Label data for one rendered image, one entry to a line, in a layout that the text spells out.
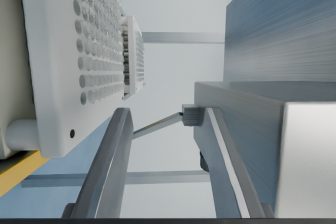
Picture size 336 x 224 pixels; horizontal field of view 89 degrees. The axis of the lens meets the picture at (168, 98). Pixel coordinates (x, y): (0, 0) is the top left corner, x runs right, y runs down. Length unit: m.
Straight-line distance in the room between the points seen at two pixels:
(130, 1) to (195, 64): 1.90
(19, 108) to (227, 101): 0.18
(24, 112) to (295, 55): 0.42
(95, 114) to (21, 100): 0.07
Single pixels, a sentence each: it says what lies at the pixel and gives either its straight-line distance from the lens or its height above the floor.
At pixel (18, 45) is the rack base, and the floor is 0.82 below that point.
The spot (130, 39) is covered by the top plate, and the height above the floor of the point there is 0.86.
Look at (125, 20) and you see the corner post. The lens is 0.59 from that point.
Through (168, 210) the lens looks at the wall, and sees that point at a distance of 3.73.
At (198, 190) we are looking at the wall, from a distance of 3.66.
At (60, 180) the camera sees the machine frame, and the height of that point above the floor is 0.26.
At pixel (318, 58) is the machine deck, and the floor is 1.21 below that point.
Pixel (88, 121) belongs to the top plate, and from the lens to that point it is 0.21.
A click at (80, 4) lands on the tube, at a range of 0.20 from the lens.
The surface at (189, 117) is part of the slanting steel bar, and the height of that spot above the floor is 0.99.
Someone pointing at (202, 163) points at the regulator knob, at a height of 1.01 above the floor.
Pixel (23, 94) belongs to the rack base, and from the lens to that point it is 0.21.
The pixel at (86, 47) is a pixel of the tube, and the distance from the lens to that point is 0.19.
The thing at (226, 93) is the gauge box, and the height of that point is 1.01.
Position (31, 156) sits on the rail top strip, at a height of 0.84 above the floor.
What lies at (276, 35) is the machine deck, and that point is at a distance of 0.47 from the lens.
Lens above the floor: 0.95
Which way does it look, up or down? 3 degrees up
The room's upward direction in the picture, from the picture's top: 90 degrees clockwise
